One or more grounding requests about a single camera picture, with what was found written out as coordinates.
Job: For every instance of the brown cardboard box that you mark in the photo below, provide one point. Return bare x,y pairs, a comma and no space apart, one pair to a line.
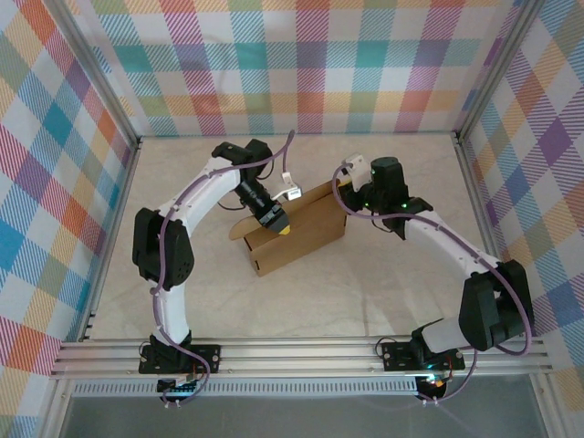
301,237

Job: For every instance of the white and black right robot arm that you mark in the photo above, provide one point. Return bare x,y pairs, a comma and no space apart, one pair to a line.
451,246

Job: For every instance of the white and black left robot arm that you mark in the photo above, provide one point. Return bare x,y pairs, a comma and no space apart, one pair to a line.
201,196

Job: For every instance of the green circuit board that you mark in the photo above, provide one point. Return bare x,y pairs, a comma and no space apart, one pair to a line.
180,388

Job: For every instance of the grey metal panel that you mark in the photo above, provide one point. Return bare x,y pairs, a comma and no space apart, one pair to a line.
296,417

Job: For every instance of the orange and black circuit board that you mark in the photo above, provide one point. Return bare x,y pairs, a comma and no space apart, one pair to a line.
433,385

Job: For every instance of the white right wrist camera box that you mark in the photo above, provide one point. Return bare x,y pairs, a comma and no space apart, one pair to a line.
358,171

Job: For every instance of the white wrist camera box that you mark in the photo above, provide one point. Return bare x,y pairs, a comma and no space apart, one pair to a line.
288,189
358,171

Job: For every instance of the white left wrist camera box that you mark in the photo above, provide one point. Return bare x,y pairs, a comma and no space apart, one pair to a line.
288,189

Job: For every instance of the aluminium side rail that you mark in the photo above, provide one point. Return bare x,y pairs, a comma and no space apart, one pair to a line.
483,205
109,242

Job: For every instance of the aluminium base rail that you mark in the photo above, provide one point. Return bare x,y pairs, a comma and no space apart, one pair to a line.
296,358

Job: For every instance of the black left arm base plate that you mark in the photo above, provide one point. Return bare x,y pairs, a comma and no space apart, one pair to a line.
205,358

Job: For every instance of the aluminium frame post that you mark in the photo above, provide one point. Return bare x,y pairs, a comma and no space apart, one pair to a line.
100,77
495,68

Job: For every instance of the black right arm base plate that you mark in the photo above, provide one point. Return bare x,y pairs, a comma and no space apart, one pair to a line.
397,356

